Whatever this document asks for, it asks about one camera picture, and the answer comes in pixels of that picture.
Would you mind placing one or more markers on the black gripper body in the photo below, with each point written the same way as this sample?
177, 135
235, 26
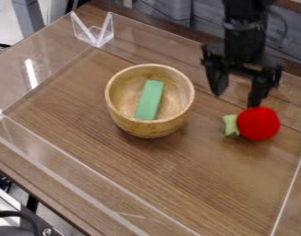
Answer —
252, 67

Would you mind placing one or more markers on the wooden bowl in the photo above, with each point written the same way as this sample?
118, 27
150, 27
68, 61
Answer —
122, 93

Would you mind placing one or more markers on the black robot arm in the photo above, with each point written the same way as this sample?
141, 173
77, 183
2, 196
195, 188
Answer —
241, 54

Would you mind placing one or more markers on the clear acrylic tray enclosure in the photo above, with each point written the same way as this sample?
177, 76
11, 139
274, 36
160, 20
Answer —
112, 135

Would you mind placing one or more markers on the black metal bracket with cable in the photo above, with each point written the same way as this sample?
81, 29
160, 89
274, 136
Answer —
21, 222

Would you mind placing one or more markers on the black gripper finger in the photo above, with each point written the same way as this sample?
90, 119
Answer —
261, 86
217, 73

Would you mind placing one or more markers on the green rectangular block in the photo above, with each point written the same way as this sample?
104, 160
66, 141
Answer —
150, 100

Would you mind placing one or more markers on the red plush fruit green leaf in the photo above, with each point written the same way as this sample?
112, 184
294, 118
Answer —
256, 124

